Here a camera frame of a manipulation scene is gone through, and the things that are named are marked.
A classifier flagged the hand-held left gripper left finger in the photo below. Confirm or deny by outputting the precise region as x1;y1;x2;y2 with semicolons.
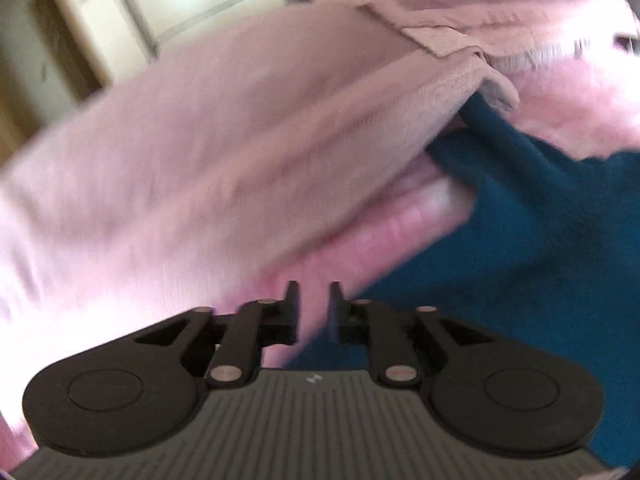
131;281;301;389

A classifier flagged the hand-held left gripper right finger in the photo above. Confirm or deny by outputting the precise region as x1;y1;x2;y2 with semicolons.
327;281;502;389

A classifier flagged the mauve pink garment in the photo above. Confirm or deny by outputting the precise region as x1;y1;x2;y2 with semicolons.
0;0;631;321

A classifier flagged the teal garment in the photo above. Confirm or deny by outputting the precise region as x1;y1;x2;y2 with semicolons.
285;94;640;472

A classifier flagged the pink fluffy floral blanket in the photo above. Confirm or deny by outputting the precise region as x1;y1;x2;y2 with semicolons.
0;35;640;476

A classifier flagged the wooden cabinet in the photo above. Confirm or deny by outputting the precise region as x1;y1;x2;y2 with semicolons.
0;0;162;161

